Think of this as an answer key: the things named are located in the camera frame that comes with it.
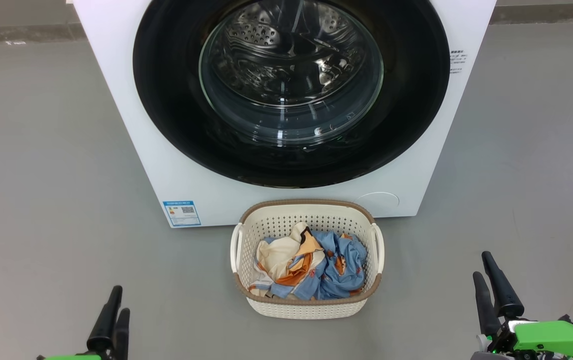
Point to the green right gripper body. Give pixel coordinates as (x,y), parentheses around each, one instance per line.
(551,337)

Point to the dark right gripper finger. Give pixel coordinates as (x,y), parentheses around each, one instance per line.
(506,297)
(485,310)

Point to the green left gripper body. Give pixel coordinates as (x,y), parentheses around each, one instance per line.
(71,357)

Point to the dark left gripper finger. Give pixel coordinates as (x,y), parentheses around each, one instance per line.
(122,340)
(104,325)

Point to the blue garment with orange prints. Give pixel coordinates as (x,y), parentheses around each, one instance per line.
(346,270)

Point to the cream orange blue garment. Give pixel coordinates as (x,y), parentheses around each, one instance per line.
(276,257)

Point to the black round glass washer door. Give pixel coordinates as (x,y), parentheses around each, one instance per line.
(166,100)

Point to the white front-load washing machine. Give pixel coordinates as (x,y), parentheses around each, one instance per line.
(159,185)

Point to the steel perforated washer drum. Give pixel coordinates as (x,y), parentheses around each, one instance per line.
(246,35)

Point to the blue energy label sticker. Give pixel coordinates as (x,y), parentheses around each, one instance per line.
(182,214)

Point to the round white filter cover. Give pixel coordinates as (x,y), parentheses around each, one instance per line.
(377,205)

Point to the cream perforated laundry basket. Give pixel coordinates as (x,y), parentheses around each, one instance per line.
(306,307)

